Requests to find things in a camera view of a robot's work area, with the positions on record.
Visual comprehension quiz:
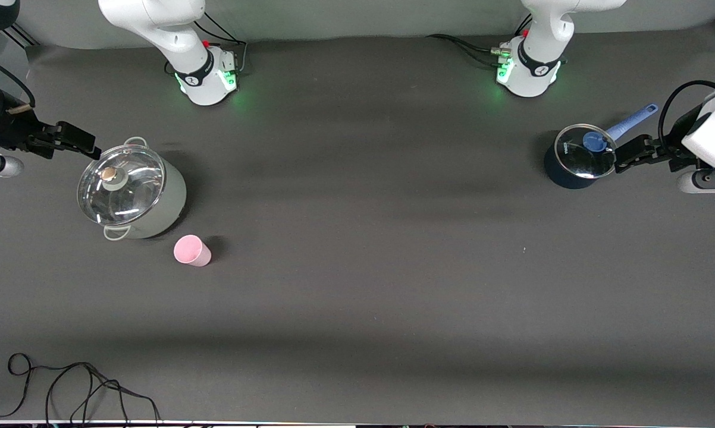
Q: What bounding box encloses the pink plastic cup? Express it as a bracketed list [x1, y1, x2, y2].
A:
[173, 234, 212, 268]

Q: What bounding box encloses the glass lid with blue knob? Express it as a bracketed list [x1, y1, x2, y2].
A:
[554, 123, 620, 180]

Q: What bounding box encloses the glass lid with beige knob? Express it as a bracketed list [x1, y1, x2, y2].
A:
[77, 144, 167, 227]

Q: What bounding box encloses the dark blue saucepan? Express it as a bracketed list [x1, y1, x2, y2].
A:
[542, 103, 660, 190]

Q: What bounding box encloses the pale green stockpot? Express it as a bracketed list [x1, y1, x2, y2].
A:
[77, 136, 188, 241]

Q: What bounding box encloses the dark grey table cloth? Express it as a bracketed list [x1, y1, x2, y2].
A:
[0, 24, 715, 424]

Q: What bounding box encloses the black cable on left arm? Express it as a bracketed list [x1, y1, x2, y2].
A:
[657, 79, 715, 152]

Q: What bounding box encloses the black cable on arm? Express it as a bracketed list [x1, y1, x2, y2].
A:
[657, 79, 715, 152]
[0, 51, 37, 109]

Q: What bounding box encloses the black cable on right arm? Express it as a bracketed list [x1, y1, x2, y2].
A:
[0, 51, 37, 109]

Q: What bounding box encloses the black right arm base cable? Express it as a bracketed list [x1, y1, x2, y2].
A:
[192, 11, 249, 75]

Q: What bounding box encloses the black arm base cable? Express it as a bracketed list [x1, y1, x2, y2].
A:
[192, 11, 249, 75]
[426, 33, 502, 66]

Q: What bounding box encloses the black left arm base cable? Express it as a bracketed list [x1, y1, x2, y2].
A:
[426, 33, 502, 66]

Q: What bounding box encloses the thin black loose cable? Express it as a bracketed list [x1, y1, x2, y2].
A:
[0, 353, 163, 426]

